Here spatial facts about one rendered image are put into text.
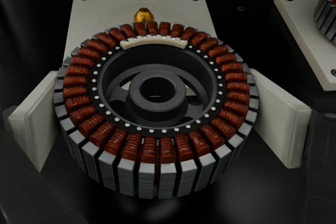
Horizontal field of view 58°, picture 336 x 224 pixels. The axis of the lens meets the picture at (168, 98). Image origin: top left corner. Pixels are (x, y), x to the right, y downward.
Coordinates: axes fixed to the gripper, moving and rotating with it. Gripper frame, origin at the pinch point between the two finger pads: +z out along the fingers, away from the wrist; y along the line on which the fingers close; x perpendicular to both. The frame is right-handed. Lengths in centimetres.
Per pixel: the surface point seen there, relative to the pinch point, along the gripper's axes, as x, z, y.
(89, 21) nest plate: 2.9, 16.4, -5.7
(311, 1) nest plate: 5.0, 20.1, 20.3
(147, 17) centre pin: 3.6, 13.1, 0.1
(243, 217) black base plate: -8.4, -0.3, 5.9
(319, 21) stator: 3.1, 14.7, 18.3
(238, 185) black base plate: -7.2, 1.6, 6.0
